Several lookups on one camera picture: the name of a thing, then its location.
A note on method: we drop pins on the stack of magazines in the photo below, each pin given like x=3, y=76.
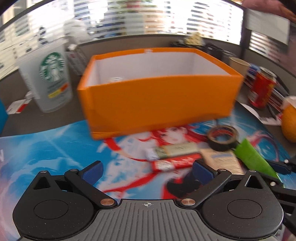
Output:
x=279, y=93

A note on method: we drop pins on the red drink can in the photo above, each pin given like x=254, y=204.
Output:
x=263, y=85

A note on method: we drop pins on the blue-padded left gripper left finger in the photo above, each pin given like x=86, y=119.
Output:
x=84, y=180

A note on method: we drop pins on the black tape roll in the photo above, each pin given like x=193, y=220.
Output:
x=222, y=138

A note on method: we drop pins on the brown paper cup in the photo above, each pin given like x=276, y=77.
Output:
x=239, y=65

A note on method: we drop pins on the beige cream tube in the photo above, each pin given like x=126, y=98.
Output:
x=222, y=160

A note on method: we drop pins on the white red card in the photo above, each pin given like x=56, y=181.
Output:
x=17, y=106

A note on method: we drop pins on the translucent Starbucks plastic cup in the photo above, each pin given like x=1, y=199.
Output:
x=45, y=73

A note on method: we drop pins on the person in pink sweater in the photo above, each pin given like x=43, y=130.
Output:
x=270, y=6

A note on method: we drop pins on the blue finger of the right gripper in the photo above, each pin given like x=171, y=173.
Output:
x=285, y=167

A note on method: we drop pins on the black white pen box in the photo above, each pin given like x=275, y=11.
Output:
x=77, y=60

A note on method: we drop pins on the white green tube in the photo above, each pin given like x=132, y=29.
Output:
x=170, y=151

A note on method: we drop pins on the black wire desk organizer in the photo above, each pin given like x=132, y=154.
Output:
x=209, y=48

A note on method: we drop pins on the red stick package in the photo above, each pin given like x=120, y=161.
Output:
x=175, y=163

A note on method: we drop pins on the blue paper folder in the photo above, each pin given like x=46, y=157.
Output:
x=3, y=116

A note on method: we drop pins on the anime printed desk mat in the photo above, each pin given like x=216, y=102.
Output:
x=60, y=149

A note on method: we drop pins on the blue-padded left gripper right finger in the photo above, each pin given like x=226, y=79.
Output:
x=202, y=182

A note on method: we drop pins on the orange cardboard box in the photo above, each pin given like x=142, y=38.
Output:
x=142, y=90

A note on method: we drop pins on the yellow toy brick block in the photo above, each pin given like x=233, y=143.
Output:
x=194, y=39

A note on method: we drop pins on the orange fruit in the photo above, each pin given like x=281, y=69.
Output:
x=288, y=123

